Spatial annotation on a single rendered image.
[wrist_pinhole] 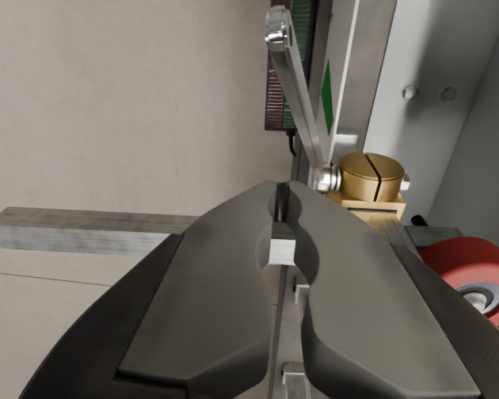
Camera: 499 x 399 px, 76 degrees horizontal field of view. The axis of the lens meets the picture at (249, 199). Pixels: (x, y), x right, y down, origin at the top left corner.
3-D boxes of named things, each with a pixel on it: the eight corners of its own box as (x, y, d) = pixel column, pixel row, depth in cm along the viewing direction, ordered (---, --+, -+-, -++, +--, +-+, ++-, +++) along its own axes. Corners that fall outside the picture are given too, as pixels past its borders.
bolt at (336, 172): (294, 213, 39) (315, 189, 25) (295, 193, 40) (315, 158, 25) (310, 214, 39) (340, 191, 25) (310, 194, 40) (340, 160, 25)
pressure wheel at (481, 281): (370, 246, 36) (406, 337, 26) (388, 184, 32) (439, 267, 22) (442, 250, 36) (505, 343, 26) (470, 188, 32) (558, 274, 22)
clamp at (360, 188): (314, 264, 35) (319, 302, 31) (334, 150, 28) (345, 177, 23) (365, 267, 35) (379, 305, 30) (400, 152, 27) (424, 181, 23)
